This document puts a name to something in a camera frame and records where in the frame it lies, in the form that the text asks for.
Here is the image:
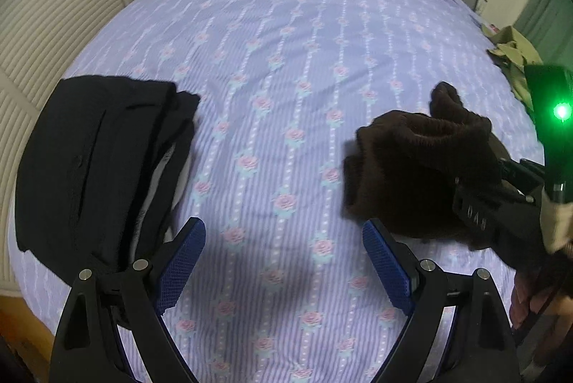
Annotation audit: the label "black folded clothes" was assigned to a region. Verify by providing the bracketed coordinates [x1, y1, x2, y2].
[14, 74, 201, 276]

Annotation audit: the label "person's right hand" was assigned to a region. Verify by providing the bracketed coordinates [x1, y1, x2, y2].
[510, 262, 573, 330]

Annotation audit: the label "bed with purple floral duvet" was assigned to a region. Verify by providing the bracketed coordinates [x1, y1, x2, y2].
[6, 0, 544, 383]

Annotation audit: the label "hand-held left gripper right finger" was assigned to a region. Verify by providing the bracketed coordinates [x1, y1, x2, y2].
[362, 218, 522, 383]

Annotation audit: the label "grey folded cloth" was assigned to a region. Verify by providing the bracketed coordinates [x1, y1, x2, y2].
[130, 119, 198, 245]

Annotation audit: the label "green hoodie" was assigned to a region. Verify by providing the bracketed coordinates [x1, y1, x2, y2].
[487, 26, 544, 115]

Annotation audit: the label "green curtain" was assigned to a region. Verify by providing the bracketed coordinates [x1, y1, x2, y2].
[512, 0, 573, 68]

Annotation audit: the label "white louvred wardrobe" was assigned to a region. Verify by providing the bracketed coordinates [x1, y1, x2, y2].
[0, 0, 195, 299]

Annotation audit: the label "brown fleece pants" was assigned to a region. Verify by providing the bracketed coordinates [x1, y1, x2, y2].
[342, 81, 544, 252]

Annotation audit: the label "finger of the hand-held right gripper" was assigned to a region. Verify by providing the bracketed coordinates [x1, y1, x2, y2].
[498, 158, 548, 192]
[452, 176, 544, 250]

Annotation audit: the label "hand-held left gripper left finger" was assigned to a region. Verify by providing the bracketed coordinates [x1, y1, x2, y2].
[50, 217, 207, 383]

